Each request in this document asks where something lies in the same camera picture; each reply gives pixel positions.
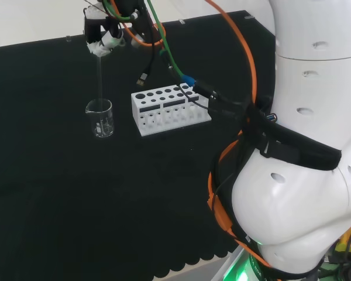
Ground white test tube rack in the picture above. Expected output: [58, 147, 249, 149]
[130, 83, 213, 138]

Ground clear glass beaker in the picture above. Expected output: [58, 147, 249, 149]
[85, 98, 115, 139]

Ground black adapter cable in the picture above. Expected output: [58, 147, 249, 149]
[192, 83, 254, 109]

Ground blue cable plug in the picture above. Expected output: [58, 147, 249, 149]
[180, 74, 198, 88]

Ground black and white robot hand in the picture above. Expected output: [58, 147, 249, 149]
[82, 0, 126, 57]

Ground orange cable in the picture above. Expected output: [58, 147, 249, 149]
[109, 0, 274, 269]

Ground thin black cable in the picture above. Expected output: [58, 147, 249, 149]
[179, 84, 244, 118]

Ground black bench cloth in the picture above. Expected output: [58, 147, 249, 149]
[0, 10, 277, 281]

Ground black USB cable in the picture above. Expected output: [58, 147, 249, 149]
[135, 0, 165, 88]

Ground green cable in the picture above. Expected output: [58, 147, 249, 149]
[102, 0, 184, 80]

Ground yellow stop button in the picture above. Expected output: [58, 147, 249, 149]
[334, 221, 351, 259]

